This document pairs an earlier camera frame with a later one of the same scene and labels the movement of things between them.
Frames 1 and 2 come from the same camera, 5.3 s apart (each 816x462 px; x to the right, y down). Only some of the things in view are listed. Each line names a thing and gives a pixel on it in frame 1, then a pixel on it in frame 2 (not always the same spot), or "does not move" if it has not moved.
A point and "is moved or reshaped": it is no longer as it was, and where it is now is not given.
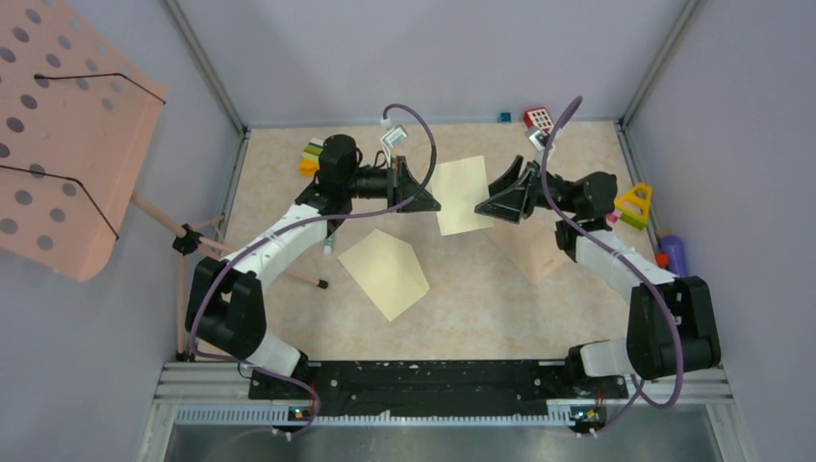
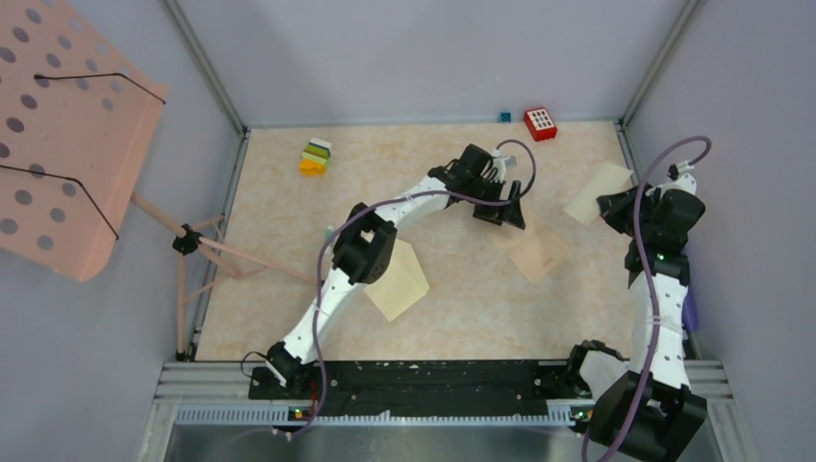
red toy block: (540, 118) does not move
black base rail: (413, 385) does not move
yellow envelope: (388, 270) does not move
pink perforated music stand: (76, 118) does not move
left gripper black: (399, 175) to (509, 213)
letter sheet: (461, 189) is moved or reshaped
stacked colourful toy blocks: (309, 164) does not move
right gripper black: (508, 205) to (615, 205)
